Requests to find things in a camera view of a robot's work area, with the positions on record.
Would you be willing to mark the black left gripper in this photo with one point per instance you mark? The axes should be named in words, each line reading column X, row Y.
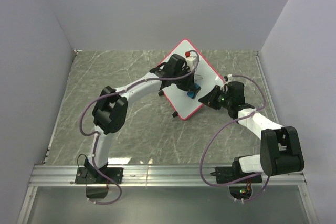
column 189, row 85

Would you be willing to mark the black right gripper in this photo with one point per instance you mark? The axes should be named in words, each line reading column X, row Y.
column 209, row 99

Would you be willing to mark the blue black whiteboard eraser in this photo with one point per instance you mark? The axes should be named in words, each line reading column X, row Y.
column 193, row 93

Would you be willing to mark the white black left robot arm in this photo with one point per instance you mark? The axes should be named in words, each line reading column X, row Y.
column 110, row 108

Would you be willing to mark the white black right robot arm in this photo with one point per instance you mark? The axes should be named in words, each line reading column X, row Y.
column 280, row 150

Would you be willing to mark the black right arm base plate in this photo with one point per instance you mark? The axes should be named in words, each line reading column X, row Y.
column 227, row 174

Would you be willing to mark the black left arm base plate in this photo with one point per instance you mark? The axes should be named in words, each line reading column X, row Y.
column 85, row 177

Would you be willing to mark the aluminium extrusion rail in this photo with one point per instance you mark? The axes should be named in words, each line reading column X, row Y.
column 133, row 175

